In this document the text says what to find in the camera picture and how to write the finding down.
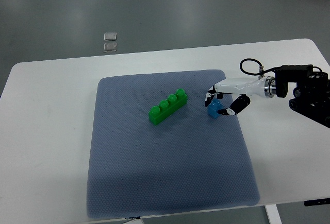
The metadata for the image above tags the metal floor plate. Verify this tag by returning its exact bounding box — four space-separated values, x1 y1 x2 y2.
104 42 118 53
103 32 117 41

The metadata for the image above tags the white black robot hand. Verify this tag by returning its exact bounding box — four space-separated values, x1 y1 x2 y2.
205 76 276 116

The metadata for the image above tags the blue toy block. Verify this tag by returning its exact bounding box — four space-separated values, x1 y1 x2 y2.
208 99 223 119

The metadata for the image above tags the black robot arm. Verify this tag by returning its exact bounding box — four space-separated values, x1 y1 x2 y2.
273 64 329 127

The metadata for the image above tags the upper metal floor plate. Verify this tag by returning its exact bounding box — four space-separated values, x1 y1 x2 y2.
103 32 117 41

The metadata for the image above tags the blue-grey textured mat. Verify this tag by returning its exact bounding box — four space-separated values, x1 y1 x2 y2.
87 70 260 219

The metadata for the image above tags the black table control panel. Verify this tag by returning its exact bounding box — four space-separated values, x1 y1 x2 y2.
304 198 330 206

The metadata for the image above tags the white table leg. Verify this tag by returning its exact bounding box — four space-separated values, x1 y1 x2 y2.
265 204 282 224

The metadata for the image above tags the lower metal floor plate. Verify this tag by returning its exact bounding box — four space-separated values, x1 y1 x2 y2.
104 42 118 53

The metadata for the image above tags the green four-stud toy block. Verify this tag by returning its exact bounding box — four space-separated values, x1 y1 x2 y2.
148 89 188 125

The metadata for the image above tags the black cable loop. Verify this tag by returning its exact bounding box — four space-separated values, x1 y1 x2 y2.
239 58 278 77

